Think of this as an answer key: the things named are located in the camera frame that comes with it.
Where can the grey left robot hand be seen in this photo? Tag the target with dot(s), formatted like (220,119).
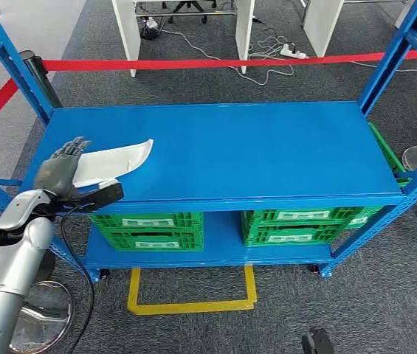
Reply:
(56,171)

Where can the white curved car body part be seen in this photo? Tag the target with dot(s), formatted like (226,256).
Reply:
(112,163)

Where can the blue metal shelf rack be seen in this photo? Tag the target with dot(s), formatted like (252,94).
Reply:
(230,151)

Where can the green plastic crate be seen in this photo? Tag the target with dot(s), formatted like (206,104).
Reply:
(189,221)
(326,233)
(119,240)
(341,215)
(385,151)

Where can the white office desk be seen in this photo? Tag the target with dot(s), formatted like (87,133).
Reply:
(322,24)
(127,29)

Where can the black power strip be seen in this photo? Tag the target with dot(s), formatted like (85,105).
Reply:
(149,33)

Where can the red barrier belt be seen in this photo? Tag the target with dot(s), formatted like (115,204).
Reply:
(193,64)

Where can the black office chair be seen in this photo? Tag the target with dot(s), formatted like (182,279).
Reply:
(189,6)

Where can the white power strip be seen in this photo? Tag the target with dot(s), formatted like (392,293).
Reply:
(293,51)

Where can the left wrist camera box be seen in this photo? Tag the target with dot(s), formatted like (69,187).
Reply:
(101,195)

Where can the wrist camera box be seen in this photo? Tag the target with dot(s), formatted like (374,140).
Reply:
(101,195)
(316,342)

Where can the black stanchion post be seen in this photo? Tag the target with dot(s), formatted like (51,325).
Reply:
(40,78)

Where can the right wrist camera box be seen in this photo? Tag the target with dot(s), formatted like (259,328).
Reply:
(316,342)

